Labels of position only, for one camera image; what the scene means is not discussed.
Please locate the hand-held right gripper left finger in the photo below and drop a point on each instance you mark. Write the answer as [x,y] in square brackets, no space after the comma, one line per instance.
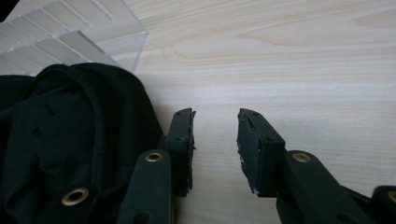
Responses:
[180,146]

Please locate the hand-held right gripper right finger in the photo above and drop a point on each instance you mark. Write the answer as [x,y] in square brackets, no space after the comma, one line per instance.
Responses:
[260,155]

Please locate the dark green cloth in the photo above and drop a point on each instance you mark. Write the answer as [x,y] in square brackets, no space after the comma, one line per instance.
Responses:
[62,140]

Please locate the clear acrylic divided organizer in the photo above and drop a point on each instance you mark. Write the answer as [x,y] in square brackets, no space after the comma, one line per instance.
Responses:
[62,34]

